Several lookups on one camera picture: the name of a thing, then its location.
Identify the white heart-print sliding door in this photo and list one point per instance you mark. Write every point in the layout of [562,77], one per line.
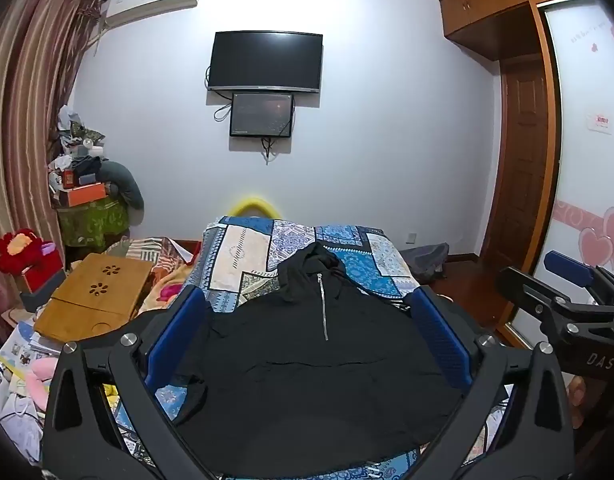
[587,185]

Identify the floral blanket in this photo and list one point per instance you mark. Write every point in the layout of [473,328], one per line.
[159,280]

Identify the green patterned cloth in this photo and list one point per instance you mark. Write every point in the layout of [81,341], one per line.
[92,222]

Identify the person's right hand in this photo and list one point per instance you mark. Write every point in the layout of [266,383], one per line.
[577,400]

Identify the red box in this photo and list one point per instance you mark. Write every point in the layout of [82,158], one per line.
[44,272]

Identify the orange box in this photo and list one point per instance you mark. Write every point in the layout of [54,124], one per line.
[84,195]

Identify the small black wall monitor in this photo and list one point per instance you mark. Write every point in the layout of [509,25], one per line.
[261,115]

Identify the bamboo lap table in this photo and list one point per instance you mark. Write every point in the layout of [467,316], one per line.
[82,305]

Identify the yellow hoop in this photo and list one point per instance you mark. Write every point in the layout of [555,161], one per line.
[254,205]

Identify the pile of household clutter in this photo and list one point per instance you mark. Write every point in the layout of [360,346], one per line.
[74,150]

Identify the dark grey bag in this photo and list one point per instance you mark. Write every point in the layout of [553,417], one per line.
[427,260]

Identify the brown wooden door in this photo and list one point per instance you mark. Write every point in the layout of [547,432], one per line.
[519,160]

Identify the striped brown curtain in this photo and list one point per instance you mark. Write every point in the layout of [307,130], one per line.
[22,110]

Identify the black zip hoodie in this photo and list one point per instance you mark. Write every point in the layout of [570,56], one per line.
[317,385]

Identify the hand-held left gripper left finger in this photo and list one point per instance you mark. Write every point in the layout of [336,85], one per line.
[179,332]

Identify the pile of papers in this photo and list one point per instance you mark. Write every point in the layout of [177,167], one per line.
[17,350]

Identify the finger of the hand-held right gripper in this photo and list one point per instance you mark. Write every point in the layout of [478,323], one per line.
[532,292]
[569,267]

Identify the black wall television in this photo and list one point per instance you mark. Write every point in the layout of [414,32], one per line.
[264,62]

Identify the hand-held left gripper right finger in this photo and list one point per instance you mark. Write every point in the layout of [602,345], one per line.
[437,335]

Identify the blue patchwork bed cover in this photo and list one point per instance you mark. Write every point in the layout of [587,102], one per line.
[237,255]

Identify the red plush flower toy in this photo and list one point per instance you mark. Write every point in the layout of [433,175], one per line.
[19,250]

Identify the red and white door sticker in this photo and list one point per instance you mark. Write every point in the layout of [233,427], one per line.
[600,123]

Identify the pink plush toy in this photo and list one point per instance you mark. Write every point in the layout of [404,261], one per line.
[37,377]

